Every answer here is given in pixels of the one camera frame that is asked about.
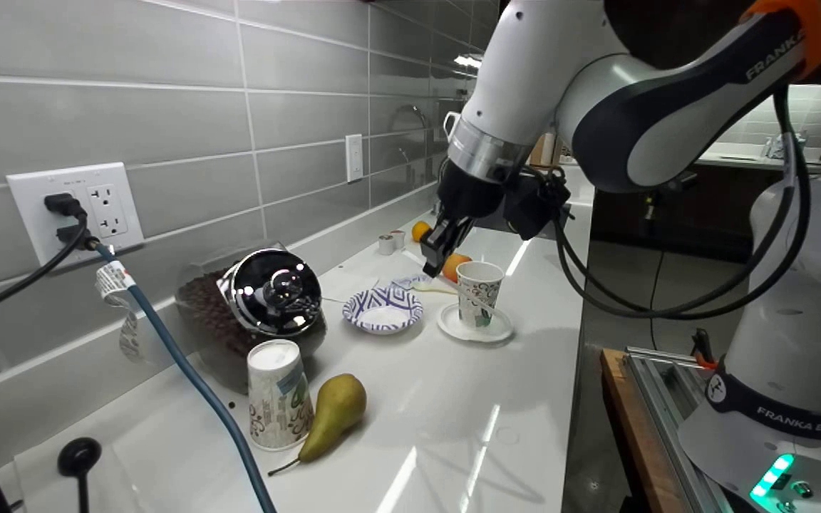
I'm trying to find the glass jar with chrome lid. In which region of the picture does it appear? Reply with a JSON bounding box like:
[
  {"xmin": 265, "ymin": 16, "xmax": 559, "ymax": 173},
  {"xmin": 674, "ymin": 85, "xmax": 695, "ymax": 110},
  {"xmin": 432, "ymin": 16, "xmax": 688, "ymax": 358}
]
[{"xmin": 174, "ymin": 245, "xmax": 328, "ymax": 396}]

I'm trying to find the white switch plate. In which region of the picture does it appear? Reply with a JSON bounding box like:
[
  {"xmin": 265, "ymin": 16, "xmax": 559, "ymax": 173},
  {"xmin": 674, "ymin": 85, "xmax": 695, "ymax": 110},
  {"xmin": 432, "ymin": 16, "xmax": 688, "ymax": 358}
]
[{"xmin": 345, "ymin": 134, "xmax": 365, "ymax": 184}]

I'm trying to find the upright patterned paper cup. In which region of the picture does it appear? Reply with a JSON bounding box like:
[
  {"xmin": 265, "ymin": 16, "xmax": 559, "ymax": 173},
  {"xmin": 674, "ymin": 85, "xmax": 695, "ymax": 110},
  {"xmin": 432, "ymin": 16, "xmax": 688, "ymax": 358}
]
[{"xmin": 456, "ymin": 261, "xmax": 505, "ymax": 329}]

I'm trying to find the thin black cable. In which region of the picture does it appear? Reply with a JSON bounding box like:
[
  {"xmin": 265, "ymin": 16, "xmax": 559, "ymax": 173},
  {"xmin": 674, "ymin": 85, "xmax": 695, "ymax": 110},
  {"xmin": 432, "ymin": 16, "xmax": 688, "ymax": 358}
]
[{"xmin": 648, "ymin": 248, "xmax": 666, "ymax": 351}]

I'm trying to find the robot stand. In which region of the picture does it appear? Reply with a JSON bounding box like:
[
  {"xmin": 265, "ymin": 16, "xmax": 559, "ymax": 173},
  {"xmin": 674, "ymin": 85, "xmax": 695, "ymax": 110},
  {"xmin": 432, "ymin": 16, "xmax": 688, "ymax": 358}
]
[{"xmin": 599, "ymin": 345, "xmax": 821, "ymax": 513}]

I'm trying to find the white wall socket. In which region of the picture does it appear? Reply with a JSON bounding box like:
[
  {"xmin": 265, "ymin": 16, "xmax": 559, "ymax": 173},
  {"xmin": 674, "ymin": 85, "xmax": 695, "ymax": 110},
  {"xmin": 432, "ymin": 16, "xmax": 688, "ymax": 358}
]
[{"xmin": 6, "ymin": 162, "xmax": 145, "ymax": 269}]

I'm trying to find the orange handled clamp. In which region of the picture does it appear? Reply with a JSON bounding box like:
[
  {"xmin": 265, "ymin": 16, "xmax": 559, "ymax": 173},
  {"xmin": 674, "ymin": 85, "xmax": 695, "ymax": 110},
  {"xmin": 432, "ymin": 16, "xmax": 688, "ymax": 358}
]
[{"xmin": 691, "ymin": 327, "xmax": 719, "ymax": 372}]

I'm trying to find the upturned patterned paper cup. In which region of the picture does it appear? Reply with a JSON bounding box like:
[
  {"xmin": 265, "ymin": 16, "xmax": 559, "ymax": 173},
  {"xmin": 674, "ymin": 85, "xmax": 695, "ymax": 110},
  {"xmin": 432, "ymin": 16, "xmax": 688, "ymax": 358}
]
[{"xmin": 247, "ymin": 339, "xmax": 315, "ymax": 452}]

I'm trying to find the dark cabinet with counter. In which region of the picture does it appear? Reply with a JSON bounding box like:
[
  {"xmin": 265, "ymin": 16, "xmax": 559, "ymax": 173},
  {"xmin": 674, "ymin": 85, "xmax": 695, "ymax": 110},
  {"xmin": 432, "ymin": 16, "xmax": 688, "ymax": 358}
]
[{"xmin": 590, "ymin": 141, "xmax": 821, "ymax": 264}]

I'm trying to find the green pear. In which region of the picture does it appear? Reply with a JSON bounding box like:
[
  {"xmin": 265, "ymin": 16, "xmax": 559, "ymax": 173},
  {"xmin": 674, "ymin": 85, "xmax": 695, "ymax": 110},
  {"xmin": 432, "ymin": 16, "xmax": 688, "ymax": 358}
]
[{"xmin": 267, "ymin": 373, "xmax": 368, "ymax": 477}]

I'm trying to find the blue cable with white tag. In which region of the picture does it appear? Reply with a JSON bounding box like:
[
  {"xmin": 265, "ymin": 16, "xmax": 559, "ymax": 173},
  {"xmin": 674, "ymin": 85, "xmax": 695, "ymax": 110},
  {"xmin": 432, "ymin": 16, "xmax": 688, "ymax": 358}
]
[{"xmin": 56, "ymin": 224, "xmax": 278, "ymax": 513}]

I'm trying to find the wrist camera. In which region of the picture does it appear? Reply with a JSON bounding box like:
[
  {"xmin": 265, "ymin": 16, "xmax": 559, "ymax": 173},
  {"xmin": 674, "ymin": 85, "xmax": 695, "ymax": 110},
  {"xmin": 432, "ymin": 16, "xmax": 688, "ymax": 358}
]
[{"xmin": 502, "ymin": 168, "xmax": 572, "ymax": 241}]

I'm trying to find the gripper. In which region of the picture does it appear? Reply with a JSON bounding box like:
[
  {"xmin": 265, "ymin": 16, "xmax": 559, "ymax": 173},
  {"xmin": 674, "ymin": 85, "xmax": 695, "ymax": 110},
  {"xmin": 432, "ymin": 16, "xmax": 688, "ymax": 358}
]
[{"xmin": 420, "ymin": 158, "xmax": 520, "ymax": 279}]

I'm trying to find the blue patterned paper bowl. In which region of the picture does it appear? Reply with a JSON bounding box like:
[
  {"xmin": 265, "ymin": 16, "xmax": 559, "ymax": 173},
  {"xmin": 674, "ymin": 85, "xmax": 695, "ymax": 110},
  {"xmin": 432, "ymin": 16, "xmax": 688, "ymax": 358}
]
[{"xmin": 342, "ymin": 286, "xmax": 424, "ymax": 336}]

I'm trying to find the white plastic cup lid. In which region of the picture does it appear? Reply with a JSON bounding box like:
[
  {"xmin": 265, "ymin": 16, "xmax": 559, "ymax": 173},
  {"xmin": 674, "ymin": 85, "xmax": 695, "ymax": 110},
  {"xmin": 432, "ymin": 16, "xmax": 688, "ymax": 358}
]
[{"xmin": 437, "ymin": 303, "xmax": 515, "ymax": 343}]

